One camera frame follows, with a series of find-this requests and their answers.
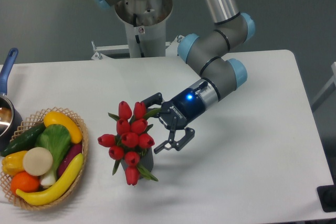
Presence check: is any green bok choy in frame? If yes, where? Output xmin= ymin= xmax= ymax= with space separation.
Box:
xmin=35 ymin=124 xmax=71 ymax=188

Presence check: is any yellow squash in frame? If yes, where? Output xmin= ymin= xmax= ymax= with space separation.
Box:
xmin=43 ymin=111 xmax=83 ymax=144

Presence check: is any white frame right edge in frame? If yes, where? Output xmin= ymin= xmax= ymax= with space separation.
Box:
xmin=311 ymin=62 xmax=335 ymax=113

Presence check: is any beige round slice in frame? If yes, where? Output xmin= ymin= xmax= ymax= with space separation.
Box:
xmin=23 ymin=147 xmax=53 ymax=176

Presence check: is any blue handled saucepan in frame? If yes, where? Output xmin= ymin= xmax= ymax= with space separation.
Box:
xmin=1 ymin=48 xmax=22 ymax=151

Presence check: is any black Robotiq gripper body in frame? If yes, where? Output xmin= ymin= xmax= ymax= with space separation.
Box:
xmin=159 ymin=89 xmax=206 ymax=130

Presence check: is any purple sweet potato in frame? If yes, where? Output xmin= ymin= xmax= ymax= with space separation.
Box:
xmin=57 ymin=143 xmax=82 ymax=178

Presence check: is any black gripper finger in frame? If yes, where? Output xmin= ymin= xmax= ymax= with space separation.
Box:
xmin=154 ymin=127 xmax=195 ymax=154
xmin=141 ymin=92 xmax=163 ymax=110

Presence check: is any dark grey ribbed vase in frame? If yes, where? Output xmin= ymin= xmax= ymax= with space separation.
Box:
xmin=121 ymin=148 xmax=157 ymax=185

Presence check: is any yellow bell pepper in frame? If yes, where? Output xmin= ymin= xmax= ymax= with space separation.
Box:
xmin=2 ymin=151 xmax=28 ymax=176

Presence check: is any red tulip bouquet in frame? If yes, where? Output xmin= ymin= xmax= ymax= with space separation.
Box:
xmin=98 ymin=101 xmax=161 ymax=175

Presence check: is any black device at edge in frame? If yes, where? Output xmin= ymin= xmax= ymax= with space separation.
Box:
xmin=317 ymin=185 xmax=335 ymax=212

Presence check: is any woven wicker basket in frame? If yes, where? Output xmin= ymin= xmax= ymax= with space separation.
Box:
xmin=1 ymin=107 xmax=89 ymax=210

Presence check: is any orange fruit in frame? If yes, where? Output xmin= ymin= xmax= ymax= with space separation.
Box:
xmin=10 ymin=172 xmax=40 ymax=195

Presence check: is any yellow banana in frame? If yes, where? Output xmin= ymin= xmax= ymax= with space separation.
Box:
xmin=16 ymin=153 xmax=84 ymax=206

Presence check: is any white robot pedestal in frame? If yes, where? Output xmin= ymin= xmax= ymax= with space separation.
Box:
xmin=115 ymin=0 xmax=173 ymax=58

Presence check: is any green cucumber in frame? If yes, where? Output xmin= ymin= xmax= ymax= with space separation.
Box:
xmin=1 ymin=123 xmax=46 ymax=157

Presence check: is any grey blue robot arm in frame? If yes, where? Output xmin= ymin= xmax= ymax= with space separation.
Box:
xmin=94 ymin=0 xmax=255 ymax=153

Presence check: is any white metal frame bracket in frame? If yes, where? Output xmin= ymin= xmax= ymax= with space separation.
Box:
xmin=91 ymin=35 xmax=184 ymax=60

